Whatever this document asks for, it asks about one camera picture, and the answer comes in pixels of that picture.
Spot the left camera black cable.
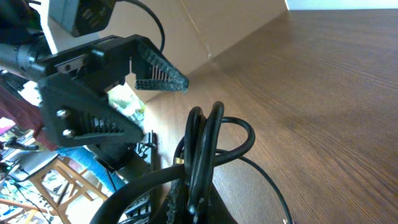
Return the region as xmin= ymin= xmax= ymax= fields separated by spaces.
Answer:
xmin=116 ymin=0 xmax=166 ymax=53

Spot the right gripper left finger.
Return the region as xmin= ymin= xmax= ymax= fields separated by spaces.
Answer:
xmin=157 ymin=179 xmax=190 ymax=224

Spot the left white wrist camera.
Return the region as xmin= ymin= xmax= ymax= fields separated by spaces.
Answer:
xmin=49 ymin=0 xmax=116 ymax=37

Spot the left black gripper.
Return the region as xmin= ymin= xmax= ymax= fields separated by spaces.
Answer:
xmin=37 ymin=35 xmax=189 ymax=147

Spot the wooden chair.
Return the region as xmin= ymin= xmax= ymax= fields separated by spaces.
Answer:
xmin=29 ymin=156 xmax=108 ymax=224

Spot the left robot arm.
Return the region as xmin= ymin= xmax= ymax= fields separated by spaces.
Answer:
xmin=1 ymin=1 xmax=189 ymax=147

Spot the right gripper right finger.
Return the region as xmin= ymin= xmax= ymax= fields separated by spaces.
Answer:
xmin=205 ymin=184 xmax=238 ymax=224

